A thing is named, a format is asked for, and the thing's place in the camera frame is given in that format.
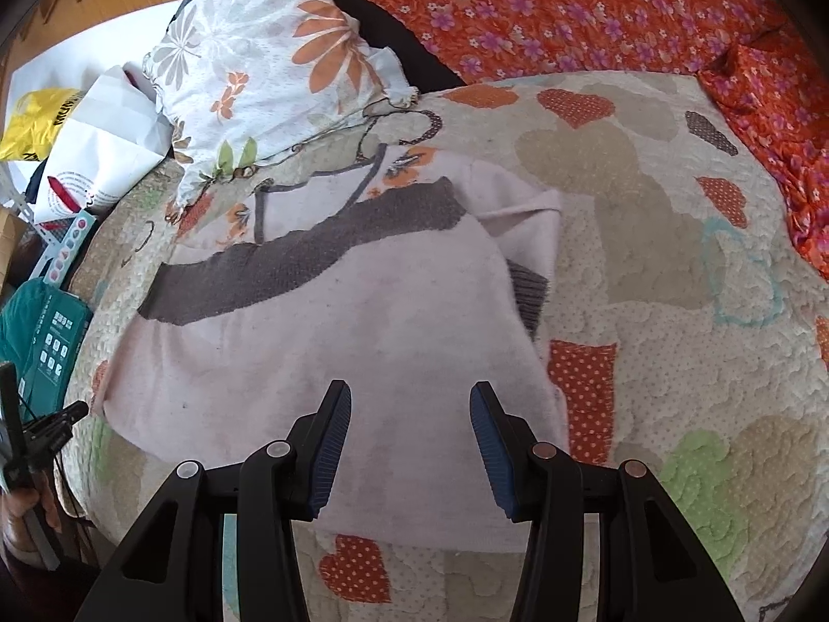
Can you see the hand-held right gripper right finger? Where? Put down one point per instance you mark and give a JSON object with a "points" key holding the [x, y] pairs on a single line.
{"points": [[493, 453]]}

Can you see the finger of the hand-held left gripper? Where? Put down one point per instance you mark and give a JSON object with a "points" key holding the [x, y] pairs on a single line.
{"points": [[58, 424]]}

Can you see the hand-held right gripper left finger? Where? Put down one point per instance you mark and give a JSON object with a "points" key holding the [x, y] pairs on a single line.
{"points": [[331, 447]]}

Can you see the pale pink floral zip sweater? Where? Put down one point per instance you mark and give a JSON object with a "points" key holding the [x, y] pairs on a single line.
{"points": [[388, 337]]}

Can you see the person's left hand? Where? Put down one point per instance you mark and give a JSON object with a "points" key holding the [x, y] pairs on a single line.
{"points": [[32, 512]]}

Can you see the green cardboard box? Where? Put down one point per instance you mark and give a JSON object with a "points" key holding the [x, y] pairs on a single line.
{"points": [[39, 330]]}

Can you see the brown cardboard box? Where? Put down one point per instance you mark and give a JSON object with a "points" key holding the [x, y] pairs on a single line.
{"points": [[13, 246]]}

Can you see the blue strip with coloured dots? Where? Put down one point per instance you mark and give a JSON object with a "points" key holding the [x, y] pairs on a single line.
{"points": [[68, 246]]}

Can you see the cream heart patchwork quilt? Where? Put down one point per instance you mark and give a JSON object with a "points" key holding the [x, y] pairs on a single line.
{"points": [[647, 220]]}

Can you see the yellow plastic bag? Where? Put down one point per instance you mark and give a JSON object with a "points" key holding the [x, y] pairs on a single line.
{"points": [[32, 123]]}

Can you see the white paper bag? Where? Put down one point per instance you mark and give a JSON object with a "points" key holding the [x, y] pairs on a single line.
{"points": [[110, 136]]}

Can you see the white floral pillow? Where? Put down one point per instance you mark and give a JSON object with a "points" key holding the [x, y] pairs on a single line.
{"points": [[259, 58]]}

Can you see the orange floral bed sheet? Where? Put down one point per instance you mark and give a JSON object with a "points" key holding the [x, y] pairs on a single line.
{"points": [[583, 6]]}

